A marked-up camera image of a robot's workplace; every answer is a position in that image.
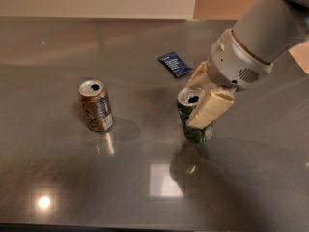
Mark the dark blue snack packet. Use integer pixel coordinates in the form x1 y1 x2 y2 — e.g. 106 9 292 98
158 52 191 78

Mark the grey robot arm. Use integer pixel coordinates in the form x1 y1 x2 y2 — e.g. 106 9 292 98
186 0 309 129

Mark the orange soda can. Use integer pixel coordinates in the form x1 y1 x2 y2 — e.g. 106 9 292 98
78 80 113 132

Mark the green soda can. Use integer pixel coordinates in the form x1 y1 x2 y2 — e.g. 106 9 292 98
177 88 213 144

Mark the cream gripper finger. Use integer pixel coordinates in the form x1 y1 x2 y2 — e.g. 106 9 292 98
185 62 208 88
189 87 235 128

